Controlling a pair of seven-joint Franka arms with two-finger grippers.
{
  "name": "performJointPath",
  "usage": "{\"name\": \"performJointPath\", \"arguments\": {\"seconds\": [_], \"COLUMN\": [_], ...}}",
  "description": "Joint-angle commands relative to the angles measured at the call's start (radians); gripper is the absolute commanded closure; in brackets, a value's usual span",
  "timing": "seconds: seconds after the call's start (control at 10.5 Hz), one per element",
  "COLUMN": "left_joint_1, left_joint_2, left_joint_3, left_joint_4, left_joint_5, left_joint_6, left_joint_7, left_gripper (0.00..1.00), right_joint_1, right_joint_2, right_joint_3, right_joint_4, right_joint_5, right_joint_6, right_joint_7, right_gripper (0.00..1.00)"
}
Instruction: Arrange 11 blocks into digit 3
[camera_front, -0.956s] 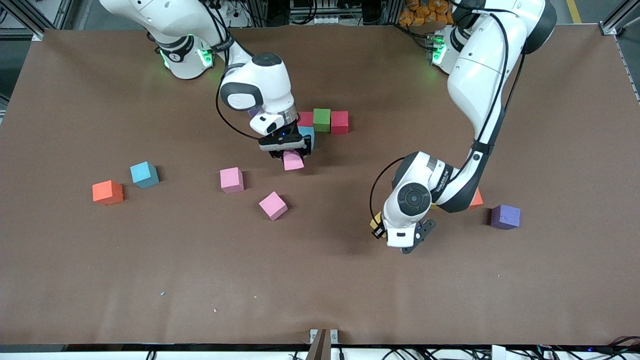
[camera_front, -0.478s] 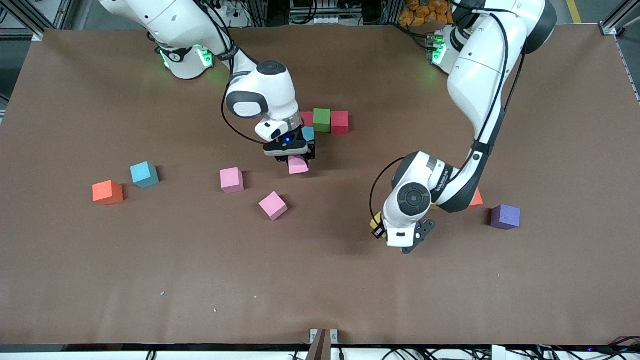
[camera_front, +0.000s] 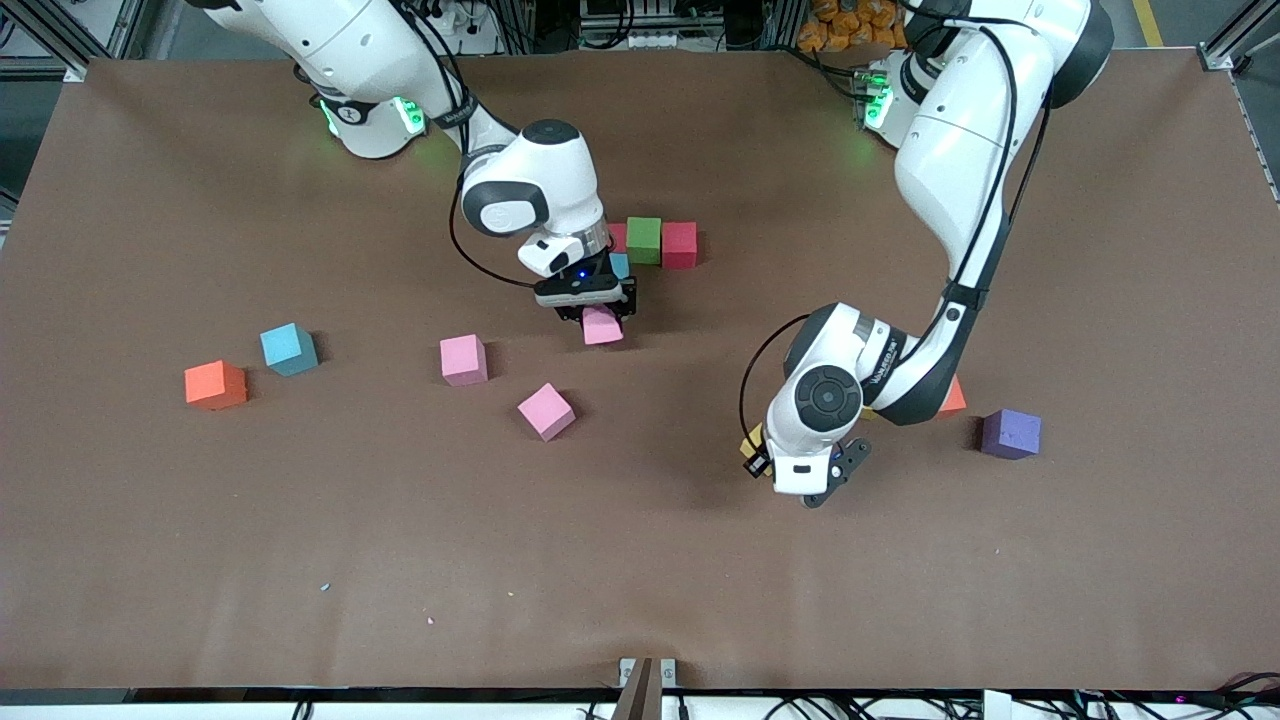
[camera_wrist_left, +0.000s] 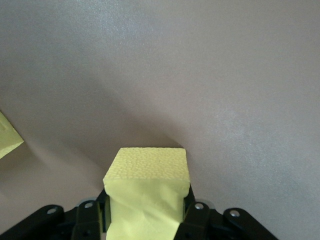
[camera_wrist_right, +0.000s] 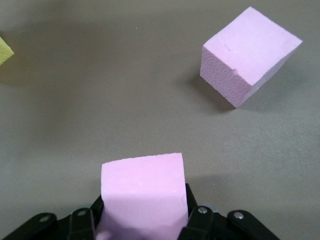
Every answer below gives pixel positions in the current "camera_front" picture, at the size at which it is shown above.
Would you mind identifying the green foam cube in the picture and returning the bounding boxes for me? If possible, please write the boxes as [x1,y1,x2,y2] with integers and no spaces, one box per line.
[626,217,663,267]

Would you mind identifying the brown table cover sheet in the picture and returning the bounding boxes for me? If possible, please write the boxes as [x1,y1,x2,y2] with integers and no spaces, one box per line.
[0,50,1280,693]

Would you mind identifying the purple foam cube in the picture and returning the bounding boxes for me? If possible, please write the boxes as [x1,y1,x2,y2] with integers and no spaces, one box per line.
[980,408,1043,461]

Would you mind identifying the white power strip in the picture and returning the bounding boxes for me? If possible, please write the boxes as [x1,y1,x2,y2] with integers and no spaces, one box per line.
[600,28,691,51]

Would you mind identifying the orange plastic pile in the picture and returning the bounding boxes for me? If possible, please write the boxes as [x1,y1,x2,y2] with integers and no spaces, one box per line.
[797,0,906,51]

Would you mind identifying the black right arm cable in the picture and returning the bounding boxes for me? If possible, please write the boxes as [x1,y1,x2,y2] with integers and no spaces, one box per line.
[405,0,541,291]

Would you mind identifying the metal mount bracket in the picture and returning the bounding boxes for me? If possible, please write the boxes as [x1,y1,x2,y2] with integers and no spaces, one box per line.
[617,656,679,720]

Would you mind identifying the aluminium frame strut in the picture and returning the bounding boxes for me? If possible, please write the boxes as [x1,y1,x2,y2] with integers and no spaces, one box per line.
[0,0,136,83]
[1198,0,1280,73]

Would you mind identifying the aluminium table edge rail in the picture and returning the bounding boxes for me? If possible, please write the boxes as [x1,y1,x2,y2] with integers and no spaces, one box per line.
[1232,70,1280,206]

